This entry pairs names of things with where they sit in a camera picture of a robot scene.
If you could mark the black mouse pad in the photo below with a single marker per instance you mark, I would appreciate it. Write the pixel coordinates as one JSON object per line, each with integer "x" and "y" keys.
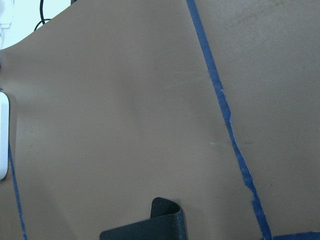
{"x": 166, "y": 222}

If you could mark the white desk lamp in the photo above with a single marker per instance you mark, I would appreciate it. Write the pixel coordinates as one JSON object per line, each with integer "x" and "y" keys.
{"x": 4, "y": 134}

